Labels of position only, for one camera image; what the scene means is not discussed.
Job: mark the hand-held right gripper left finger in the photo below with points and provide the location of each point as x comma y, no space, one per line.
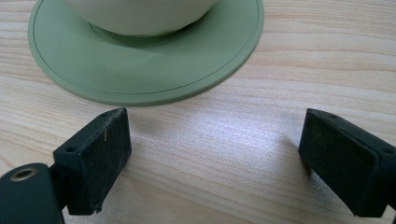
93,161

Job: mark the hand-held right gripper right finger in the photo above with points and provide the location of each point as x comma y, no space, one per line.
345,161

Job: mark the cream ceramic bowl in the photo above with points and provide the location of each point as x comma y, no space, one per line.
140,15

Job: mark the green round coaster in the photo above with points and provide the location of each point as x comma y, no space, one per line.
140,71

